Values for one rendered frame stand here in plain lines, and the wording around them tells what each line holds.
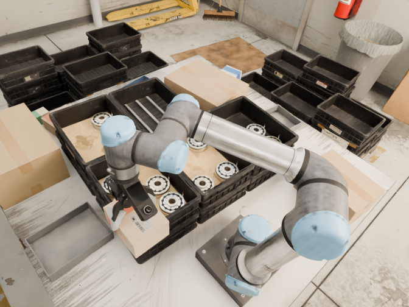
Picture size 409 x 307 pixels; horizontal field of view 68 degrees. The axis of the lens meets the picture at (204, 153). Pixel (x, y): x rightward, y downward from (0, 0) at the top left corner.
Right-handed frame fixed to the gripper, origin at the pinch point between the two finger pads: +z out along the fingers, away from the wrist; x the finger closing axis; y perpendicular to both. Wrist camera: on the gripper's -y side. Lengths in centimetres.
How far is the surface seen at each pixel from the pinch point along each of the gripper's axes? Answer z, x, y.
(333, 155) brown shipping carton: 24, -99, -17
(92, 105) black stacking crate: 19, -25, 80
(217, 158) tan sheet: 27, -55, 18
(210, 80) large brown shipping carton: 19, -90, 62
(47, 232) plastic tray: 39, 21, 39
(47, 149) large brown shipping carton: 19, 5, 64
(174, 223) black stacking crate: 24.9, -16.8, 3.2
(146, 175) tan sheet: 26.6, -22.9, 30.9
